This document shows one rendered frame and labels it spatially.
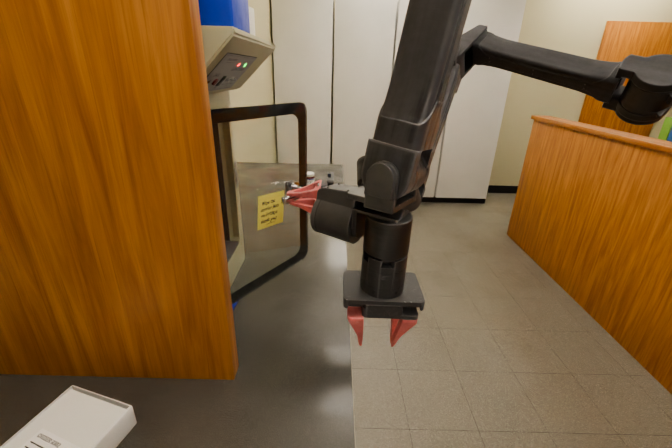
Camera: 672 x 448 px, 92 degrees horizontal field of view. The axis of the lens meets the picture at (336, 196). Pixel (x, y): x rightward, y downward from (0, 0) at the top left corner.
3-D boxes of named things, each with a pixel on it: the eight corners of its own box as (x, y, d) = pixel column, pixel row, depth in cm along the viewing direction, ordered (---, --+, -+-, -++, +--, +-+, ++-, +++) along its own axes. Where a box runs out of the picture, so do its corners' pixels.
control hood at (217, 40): (161, 99, 48) (148, 23, 44) (229, 88, 78) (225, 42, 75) (239, 101, 48) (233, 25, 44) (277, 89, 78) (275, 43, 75)
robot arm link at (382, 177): (397, 165, 33) (422, 157, 40) (306, 148, 39) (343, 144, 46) (381, 270, 36) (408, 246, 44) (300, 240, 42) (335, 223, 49)
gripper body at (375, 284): (342, 280, 47) (344, 235, 44) (413, 283, 47) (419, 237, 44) (343, 311, 41) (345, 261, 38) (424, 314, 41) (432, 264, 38)
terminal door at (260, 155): (204, 319, 64) (172, 112, 50) (305, 255, 88) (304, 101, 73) (206, 321, 64) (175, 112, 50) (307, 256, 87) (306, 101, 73)
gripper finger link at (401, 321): (356, 324, 50) (360, 273, 47) (402, 326, 50) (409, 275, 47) (358, 361, 44) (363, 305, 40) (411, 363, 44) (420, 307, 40)
